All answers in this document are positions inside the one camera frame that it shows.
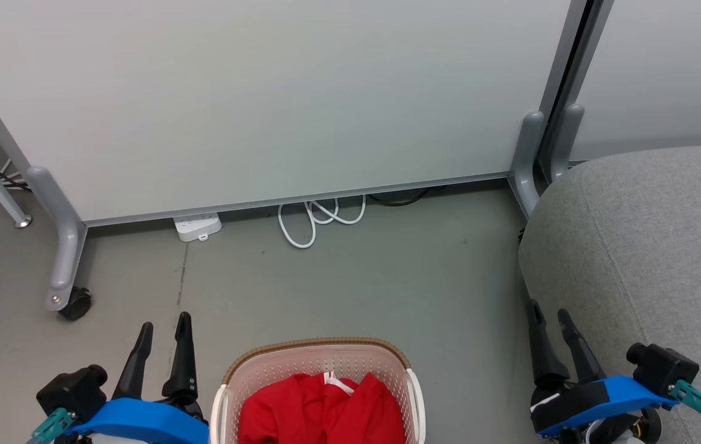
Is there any grey upholstered seat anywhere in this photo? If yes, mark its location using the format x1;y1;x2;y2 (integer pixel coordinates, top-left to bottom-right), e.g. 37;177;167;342
518;143;701;444

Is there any looped white power cable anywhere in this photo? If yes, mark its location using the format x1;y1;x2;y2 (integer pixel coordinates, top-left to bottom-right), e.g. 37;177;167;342
277;195;367;250

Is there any green left camera cable plug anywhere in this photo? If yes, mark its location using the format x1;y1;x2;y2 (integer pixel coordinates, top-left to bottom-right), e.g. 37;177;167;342
28;408;77;444

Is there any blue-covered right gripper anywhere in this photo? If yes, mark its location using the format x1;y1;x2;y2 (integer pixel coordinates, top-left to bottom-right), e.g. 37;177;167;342
528;300;678;444

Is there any red garment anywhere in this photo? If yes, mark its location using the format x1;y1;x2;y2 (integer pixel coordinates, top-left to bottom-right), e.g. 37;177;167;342
238;371;407;444

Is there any black caster wheel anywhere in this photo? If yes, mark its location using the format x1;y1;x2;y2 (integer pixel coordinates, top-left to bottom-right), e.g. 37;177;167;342
58;287;93;321

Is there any black floor cable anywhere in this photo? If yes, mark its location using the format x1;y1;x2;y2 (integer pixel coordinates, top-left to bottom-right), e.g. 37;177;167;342
367;186;445;208

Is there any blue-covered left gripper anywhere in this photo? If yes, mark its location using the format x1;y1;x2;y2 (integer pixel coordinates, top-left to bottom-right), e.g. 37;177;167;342
69;312;210;444

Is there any white plastic laundry basket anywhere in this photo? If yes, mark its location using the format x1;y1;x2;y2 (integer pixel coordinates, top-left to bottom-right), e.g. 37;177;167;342
210;337;426;444

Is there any white power strip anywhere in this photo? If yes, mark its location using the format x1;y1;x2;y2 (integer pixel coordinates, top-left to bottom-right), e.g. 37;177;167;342
173;212;223;243

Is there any wide white partition panel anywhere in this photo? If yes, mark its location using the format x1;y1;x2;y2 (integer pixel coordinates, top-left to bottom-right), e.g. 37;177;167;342
0;0;592;312

